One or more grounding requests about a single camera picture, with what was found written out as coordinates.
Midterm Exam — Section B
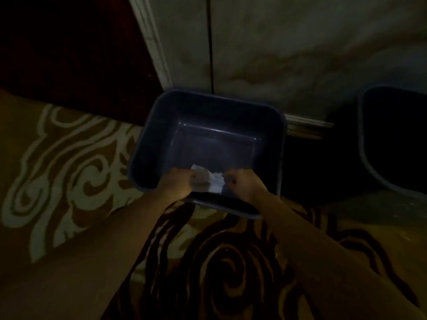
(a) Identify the person's left hand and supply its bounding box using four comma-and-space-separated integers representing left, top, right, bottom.
156, 168, 197, 202

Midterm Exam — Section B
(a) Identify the person's right hand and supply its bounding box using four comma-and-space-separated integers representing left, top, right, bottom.
223, 168, 268, 203

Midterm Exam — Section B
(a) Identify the white paper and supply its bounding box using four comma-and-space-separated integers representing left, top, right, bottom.
190, 164, 227, 194

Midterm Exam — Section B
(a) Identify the person's left forearm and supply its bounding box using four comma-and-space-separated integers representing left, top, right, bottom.
0, 191, 187, 320

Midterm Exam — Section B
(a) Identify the person's right forearm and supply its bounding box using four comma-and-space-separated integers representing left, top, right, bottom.
248, 191, 427, 320

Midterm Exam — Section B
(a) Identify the blue plastic tub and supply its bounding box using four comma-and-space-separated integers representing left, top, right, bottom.
127, 89, 287, 220

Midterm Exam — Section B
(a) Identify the patterned brown carpet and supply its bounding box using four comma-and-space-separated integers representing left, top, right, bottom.
0, 88, 427, 320

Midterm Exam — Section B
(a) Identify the dark plastic tub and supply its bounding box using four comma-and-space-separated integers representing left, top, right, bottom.
358, 84, 427, 198

